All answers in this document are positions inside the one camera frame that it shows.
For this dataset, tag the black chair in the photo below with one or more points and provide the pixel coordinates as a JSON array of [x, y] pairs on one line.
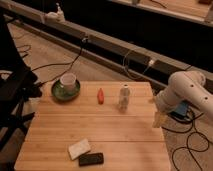
[[16, 89]]

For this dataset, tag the white cup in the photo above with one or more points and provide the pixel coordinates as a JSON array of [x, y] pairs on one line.
[[68, 81]]

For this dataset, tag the blue box on floor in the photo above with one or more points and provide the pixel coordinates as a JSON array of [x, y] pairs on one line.
[[181, 110]]

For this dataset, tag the white sponge block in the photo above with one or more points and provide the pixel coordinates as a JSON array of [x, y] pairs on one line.
[[79, 148]]

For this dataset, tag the long metal rail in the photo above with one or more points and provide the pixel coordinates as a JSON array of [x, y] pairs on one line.
[[154, 43]]

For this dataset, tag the small red object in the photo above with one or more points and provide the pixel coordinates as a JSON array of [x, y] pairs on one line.
[[100, 96]]

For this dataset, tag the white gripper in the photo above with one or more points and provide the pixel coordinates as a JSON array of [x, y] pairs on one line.
[[159, 119]]

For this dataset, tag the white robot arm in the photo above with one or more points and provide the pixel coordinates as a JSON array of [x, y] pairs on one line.
[[183, 86]]

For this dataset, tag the clear plastic bottle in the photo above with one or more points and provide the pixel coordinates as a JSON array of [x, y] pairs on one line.
[[124, 97]]

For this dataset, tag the green plate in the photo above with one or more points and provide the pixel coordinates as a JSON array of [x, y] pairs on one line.
[[62, 94]]

